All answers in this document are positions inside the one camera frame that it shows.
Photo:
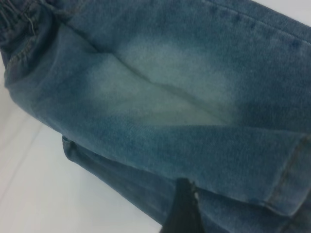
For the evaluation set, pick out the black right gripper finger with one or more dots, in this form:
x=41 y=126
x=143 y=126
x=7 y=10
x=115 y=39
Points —
x=184 y=211

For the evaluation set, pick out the blue denim pants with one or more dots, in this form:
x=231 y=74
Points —
x=145 y=72

